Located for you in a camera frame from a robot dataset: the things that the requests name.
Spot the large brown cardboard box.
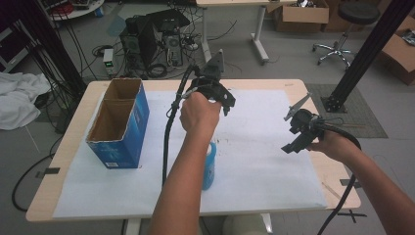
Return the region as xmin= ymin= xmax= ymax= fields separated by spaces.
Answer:
xmin=379 ymin=15 xmax=415 ymax=86

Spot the black computer tower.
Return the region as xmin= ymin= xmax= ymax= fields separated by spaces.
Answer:
xmin=118 ymin=15 xmax=159 ymax=71

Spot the open brown cardboard box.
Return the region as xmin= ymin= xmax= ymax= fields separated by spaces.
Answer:
xmin=273 ymin=0 xmax=330 ymax=34

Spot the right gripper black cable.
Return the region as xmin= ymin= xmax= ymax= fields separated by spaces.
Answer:
xmin=311 ymin=117 xmax=362 ymax=235

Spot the black tape cross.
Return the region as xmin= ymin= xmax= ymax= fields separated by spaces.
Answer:
xmin=337 ymin=210 xmax=368 ymax=224

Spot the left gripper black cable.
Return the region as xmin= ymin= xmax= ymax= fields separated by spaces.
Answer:
xmin=161 ymin=65 xmax=201 ymax=188

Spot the blue plastic bottle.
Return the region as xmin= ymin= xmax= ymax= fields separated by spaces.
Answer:
xmin=202 ymin=141 xmax=217 ymax=191

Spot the round white table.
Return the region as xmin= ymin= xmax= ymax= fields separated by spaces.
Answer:
xmin=38 ymin=0 xmax=106 ymax=22

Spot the white-legged wooden desk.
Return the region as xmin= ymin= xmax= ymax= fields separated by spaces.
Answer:
xmin=195 ymin=0 xmax=299 ymax=66

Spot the black swivel stool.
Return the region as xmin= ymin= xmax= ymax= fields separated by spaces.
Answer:
xmin=311 ymin=1 xmax=382 ymax=71

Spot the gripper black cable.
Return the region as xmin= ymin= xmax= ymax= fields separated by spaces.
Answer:
xmin=161 ymin=65 xmax=201 ymax=188
xmin=311 ymin=117 xmax=362 ymax=235

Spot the white cloth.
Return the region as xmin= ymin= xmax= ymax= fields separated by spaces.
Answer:
xmin=0 ymin=71 xmax=52 ymax=131

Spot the silver computer tower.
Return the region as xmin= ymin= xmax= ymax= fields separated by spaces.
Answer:
xmin=162 ymin=32 xmax=184 ymax=69

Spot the black curtain stand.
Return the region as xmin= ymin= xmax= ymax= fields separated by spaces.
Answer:
xmin=9 ymin=0 xmax=88 ymax=99

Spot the coiled black cable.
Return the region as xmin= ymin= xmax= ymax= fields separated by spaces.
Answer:
xmin=146 ymin=63 xmax=168 ymax=79

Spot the blue cardboard box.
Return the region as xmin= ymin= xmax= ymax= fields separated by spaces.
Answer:
xmin=85 ymin=77 xmax=151 ymax=170

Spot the white table leg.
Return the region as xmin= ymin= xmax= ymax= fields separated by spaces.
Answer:
xmin=122 ymin=217 xmax=142 ymax=235

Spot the black floor cable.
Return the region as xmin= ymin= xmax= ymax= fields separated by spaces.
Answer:
xmin=11 ymin=152 xmax=56 ymax=212

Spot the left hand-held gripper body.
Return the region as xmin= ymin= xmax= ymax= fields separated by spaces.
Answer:
xmin=187 ymin=48 xmax=237 ymax=106

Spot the person's right hand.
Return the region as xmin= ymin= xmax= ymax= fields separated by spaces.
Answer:
xmin=306 ymin=130 xmax=357 ymax=165

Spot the black tape strip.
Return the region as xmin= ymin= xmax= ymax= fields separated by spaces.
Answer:
xmin=34 ymin=166 xmax=62 ymax=179

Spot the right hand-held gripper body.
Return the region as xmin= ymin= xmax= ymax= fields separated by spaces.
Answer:
xmin=283 ymin=92 xmax=326 ymax=142

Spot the person's left hand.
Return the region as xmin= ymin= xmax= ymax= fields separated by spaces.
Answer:
xmin=179 ymin=92 xmax=223 ymax=135

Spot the white paper sheet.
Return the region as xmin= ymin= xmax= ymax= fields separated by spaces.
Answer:
xmin=52 ymin=89 xmax=329 ymax=219

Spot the white power supply unit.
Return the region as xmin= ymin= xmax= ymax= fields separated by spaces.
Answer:
xmin=102 ymin=48 xmax=115 ymax=76

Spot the black metal post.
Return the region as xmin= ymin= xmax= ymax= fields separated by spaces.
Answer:
xmin=320 ymin=0 xmax=415 ymax=114

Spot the grey floor mat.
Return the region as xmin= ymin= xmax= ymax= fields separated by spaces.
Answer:
xmin=304 ymin=82 xmax=389 ymax=139

